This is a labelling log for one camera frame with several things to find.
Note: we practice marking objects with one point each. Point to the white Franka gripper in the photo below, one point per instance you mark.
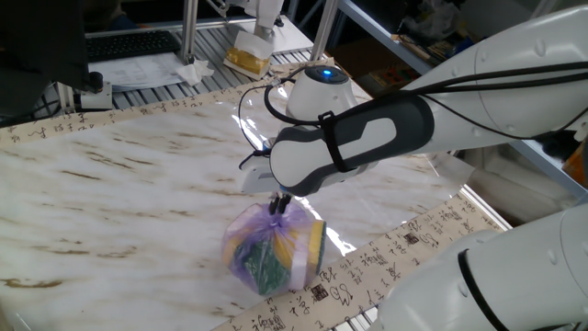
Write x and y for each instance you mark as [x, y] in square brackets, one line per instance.
[257, 180]

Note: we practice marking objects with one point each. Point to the purple plastic bag of things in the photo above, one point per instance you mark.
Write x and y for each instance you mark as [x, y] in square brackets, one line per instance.
[266, 248]

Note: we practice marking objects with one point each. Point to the yellow green sponge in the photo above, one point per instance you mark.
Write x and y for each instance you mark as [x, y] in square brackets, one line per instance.
[317, 243]

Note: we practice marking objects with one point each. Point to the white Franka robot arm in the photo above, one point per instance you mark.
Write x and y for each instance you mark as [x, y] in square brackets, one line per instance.
[505, 69]

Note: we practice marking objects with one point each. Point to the beige calligraphy paper cloth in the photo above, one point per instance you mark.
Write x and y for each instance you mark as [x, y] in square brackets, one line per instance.
[358, 276]

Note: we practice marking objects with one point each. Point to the glossy marble pattern sheet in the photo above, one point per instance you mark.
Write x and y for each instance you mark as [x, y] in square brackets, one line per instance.
[138, 193]

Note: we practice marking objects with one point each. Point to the yellow tissue box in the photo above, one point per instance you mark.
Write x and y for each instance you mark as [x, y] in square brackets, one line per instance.
[248, 57]

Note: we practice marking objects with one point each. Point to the crumpled white tissue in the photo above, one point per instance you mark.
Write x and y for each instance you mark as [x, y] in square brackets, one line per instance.
[195, 71]

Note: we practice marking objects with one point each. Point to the colourful flat box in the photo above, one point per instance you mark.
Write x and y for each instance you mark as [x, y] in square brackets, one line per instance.
[390, 77]

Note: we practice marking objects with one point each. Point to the white stand device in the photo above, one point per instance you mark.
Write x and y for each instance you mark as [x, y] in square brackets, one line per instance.
[266, 16]

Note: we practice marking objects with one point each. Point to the white printed paper sheets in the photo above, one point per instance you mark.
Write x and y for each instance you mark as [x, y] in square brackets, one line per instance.
[138, 71]

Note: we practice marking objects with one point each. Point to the black keyboard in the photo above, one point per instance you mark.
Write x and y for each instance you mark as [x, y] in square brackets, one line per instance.
[131, 44]

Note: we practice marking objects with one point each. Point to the black monitor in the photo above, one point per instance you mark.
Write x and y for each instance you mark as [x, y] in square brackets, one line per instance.
[41, 50]

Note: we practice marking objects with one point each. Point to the slanted aluminium post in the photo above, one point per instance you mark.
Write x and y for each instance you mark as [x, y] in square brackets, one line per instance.
[324, 27]

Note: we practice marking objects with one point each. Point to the upright aluminium post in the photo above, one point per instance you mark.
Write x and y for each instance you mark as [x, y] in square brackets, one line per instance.
[188, 27]

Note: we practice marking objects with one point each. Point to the white bracket with black knob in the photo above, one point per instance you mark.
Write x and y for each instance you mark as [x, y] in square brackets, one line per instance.
[94, 96]

